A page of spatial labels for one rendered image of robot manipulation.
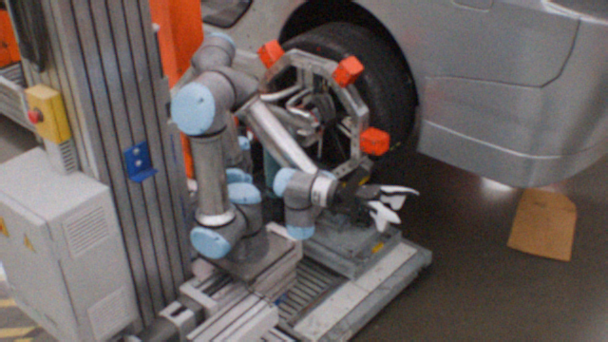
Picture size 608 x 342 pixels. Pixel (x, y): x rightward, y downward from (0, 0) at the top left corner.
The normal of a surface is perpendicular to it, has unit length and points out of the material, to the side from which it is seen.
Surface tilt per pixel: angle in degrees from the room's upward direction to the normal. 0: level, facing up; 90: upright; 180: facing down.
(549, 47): 90
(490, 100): 90
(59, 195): 0
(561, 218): 2
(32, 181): 0
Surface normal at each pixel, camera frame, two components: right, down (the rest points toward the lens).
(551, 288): -0.03, -0.83
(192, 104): -0.43, 0.42
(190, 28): 0.75, 0.35
